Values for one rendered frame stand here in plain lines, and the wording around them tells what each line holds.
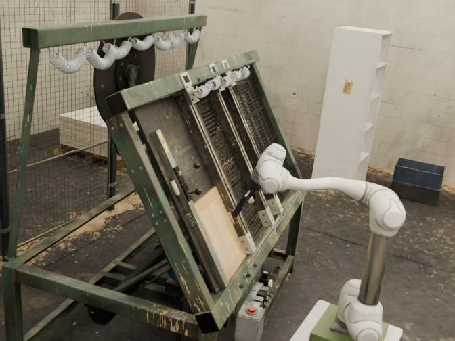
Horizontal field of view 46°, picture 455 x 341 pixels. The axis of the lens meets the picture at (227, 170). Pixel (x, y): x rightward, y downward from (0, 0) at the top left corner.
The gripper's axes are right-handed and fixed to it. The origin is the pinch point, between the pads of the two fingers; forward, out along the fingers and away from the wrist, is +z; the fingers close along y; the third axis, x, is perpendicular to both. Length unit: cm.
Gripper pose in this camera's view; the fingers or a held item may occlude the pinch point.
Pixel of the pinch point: (237, 210)
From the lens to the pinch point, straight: 271.0
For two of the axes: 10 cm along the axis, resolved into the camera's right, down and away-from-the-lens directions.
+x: 7.9, 5.9, -1.6
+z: -4.8, 7.6, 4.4
